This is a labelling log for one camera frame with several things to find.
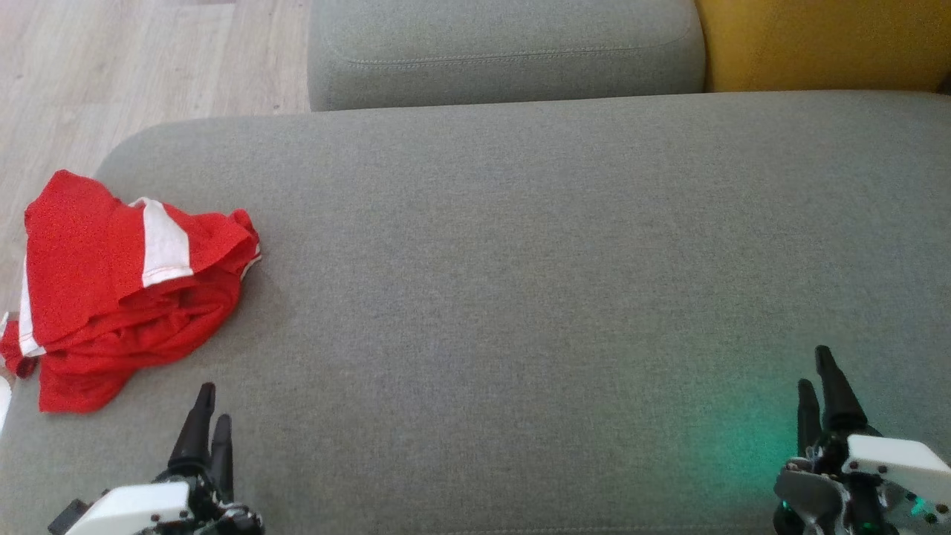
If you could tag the grey sofa back cushion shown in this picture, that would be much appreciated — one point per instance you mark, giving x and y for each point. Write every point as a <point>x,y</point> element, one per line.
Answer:
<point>505,44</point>

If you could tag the yellow sofa cushion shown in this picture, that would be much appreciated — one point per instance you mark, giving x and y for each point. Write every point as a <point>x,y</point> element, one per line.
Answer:
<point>817,44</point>

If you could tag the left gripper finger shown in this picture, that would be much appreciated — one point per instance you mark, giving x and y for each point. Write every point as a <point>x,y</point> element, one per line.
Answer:
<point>223,461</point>
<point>195,438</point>

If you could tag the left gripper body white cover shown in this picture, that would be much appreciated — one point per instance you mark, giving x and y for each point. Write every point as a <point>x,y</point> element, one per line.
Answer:
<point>134,509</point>

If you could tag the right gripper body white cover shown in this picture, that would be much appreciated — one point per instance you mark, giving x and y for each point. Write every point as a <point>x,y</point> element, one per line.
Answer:
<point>891,464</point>

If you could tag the white plastic object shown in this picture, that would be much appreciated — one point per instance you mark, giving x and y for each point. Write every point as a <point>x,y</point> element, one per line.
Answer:
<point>4,401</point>

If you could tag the red shorts with white stripe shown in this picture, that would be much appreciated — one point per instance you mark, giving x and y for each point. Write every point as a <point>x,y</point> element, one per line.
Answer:
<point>82,245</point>

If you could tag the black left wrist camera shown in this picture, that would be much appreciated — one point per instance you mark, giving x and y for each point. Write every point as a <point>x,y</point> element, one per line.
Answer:
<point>68,518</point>

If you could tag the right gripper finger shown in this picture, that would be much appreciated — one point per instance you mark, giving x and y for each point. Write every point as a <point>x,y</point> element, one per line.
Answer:
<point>808,420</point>
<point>838,401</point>

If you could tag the grey sofa seat cushion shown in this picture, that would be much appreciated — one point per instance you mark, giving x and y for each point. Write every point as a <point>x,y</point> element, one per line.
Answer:
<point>520,297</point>

